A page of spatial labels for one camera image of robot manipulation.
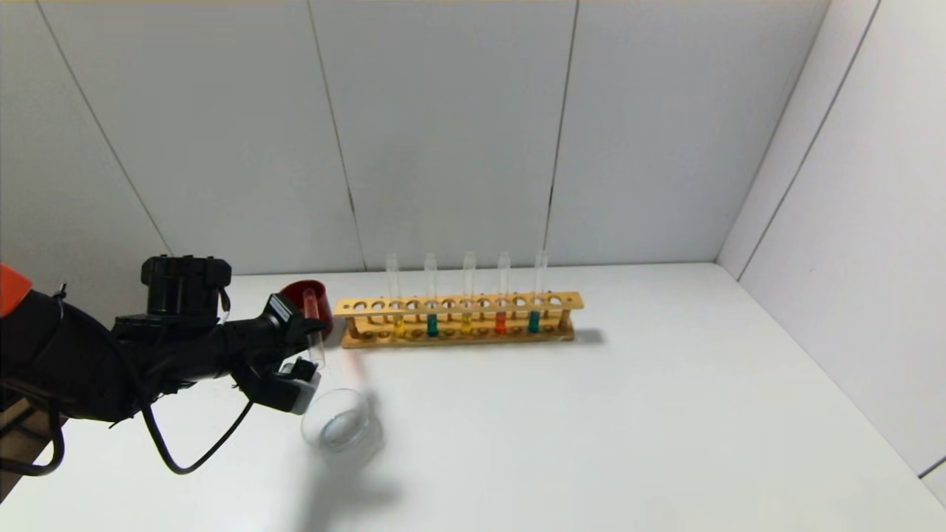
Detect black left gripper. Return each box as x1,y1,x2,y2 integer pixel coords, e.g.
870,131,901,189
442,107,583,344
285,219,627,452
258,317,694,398
221,293,327,375

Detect test tube yellow pigment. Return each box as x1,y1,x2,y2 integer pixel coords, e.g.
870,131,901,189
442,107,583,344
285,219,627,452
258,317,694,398
461,250,477,337
385,253,407,339

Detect black camera cable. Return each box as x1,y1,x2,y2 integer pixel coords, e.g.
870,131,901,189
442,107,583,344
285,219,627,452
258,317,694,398
139,398,256,476

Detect test tube green pigment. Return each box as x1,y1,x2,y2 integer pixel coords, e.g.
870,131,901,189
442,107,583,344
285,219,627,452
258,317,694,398
527,250,549,334
423,253,440,338

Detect dark red cup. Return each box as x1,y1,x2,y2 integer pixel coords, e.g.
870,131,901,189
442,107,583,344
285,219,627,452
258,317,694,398
281,279,335,342

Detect clear glass beaker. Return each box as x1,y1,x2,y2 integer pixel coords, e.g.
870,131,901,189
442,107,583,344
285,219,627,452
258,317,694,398
300,388,386,470

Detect wooden test tube rack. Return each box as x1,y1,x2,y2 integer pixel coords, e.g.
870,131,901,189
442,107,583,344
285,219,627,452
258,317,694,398
333,292,585,349

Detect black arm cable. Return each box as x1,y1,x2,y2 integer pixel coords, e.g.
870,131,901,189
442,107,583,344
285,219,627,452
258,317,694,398
0,377,69,477

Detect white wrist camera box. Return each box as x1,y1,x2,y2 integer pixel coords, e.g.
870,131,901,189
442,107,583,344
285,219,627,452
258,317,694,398
231,357,324,415

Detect test tube red pigment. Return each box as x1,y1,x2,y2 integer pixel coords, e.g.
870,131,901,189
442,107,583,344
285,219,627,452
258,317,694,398
302,288,327,370
495,251,512,335

